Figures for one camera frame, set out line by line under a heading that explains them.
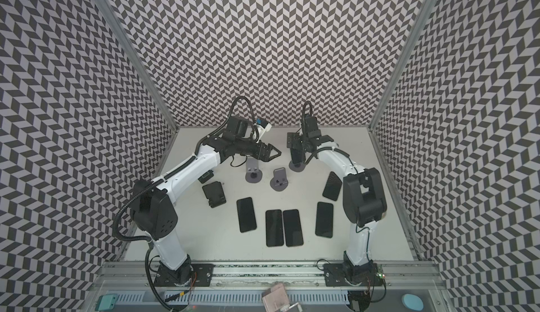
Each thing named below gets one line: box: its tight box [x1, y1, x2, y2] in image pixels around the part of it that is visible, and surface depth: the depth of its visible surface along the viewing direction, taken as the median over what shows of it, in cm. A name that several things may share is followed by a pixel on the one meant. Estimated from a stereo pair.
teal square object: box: [94, 293, 119, 311], surface depth 67 cm
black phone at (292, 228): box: [282, 208, 304, 248], surface depth 86 cm
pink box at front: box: [262, 283, 290, 312], surface depth 66 cm
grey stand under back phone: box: [288, 160, 307, 173], surface depth 105 cm
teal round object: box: [400, 293, 424, 312], surface depth 69 cm
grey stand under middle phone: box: [270, 167, 289, 192], surface depth 93 cm
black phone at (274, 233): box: [265, 209, 285, 248], surface depth 84 cm
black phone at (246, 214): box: [236, 196, 258, 233], surface depth 90 cm
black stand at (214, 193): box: [201, 181, 227, 209], surface depth 89 cm
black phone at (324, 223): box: [315, 201, 334, 239], surface depth 86 cm
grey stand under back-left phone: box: [244, 156, 263, 184], surface depth 101 cm
